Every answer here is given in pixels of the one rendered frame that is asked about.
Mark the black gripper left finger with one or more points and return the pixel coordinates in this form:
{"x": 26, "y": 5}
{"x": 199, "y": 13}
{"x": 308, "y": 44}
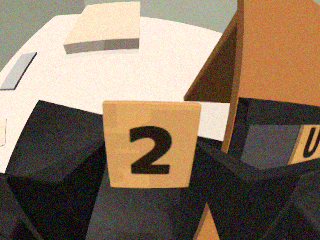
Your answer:
{"x": 56, "y": 203}

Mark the beige flat box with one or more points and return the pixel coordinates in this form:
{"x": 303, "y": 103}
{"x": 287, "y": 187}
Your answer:
{"x": 112, "y": 26}

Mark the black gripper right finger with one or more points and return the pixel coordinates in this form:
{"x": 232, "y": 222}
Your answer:
{"x": 247, "y": 203}

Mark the grey rectangular block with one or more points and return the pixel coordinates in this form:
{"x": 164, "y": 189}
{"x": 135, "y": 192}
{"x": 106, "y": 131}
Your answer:
{"x": 17, "y": 71}

